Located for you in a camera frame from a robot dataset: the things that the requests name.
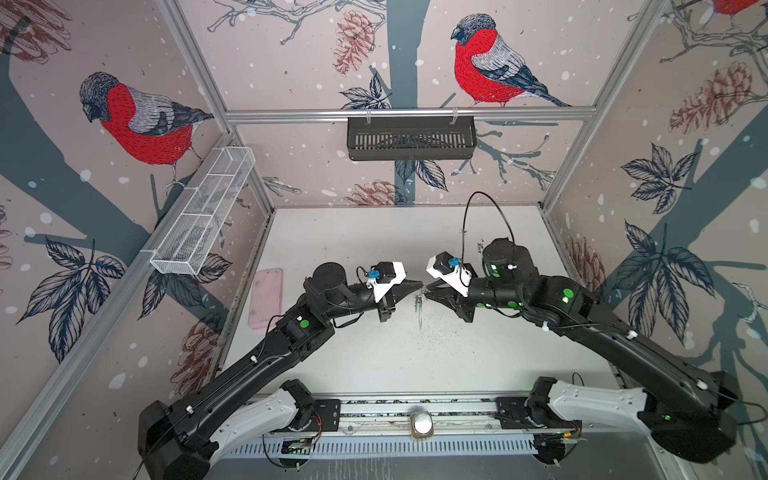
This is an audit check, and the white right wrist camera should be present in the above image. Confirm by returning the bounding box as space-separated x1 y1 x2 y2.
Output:
426 251 474 298

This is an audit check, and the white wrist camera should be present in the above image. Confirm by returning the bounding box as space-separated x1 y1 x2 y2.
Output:
366 261 406 303
426 251 474 298

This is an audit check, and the white wire mesh basket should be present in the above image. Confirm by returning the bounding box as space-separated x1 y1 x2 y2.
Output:
150 146 255 275

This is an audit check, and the silver push button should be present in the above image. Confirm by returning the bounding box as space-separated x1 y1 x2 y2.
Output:
409 410 434 439

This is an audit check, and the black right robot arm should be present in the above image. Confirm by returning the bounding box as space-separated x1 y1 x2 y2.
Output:
425 238 740 464

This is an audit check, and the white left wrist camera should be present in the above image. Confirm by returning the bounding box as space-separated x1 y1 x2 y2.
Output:
366 261 406 303

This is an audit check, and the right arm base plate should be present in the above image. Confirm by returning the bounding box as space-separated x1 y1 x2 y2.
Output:
494 397 582 430

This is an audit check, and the black hanging basket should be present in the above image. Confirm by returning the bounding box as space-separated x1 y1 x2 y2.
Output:
347 116 477 161

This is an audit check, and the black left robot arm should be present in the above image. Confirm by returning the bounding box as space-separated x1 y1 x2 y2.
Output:
137 261 423 479

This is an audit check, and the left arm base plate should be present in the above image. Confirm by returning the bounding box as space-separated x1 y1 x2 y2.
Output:
291 399 341 433

